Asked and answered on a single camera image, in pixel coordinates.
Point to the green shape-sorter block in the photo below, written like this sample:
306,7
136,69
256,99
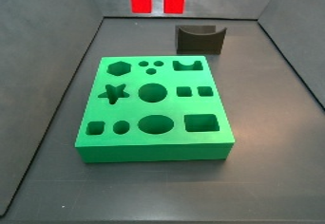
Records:
155,110

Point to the black curved cradle block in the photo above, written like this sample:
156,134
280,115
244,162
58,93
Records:
200,39

